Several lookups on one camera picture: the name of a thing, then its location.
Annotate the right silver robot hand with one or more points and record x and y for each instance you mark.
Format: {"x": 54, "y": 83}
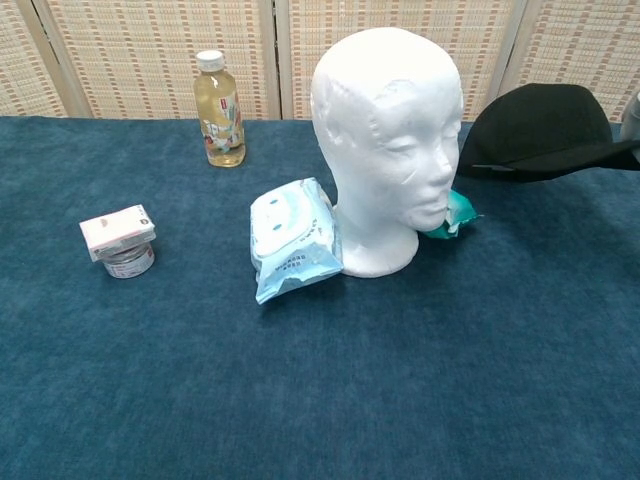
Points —
{"x": 632, "y": 115}

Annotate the black baseball cap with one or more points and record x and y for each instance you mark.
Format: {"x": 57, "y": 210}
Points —
{"x": 545, "y": 130}

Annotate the white foam mannequin head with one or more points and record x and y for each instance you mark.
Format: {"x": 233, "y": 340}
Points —
{"x": 385, "y": 130}

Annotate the small drink bottle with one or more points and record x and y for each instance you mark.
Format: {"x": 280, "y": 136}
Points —
{"x": 222, "y": 115}

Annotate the woven folding screen panel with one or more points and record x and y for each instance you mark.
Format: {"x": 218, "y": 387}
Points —
{"x": 25, "y": 65}
{"x": 585, "y": 45}
{"x": 480, "y": 45}
{"x": 145, "y": 55}

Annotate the green tissue pack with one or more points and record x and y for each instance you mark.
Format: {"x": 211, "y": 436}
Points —
{"x": 462, "y": 212}

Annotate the light blue wet wipes pack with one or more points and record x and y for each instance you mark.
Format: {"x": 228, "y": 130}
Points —
{"x": 292, "y": 235}

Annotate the blue felt table cover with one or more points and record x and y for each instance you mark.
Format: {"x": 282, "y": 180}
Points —
{"x": 300, "y": 375}

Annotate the small white round jar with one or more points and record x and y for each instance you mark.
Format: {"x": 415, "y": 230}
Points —
{"x": 130, "y": 262}

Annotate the small pink white box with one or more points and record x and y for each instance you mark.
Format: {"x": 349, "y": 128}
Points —
{"x": 117, "y": 227}

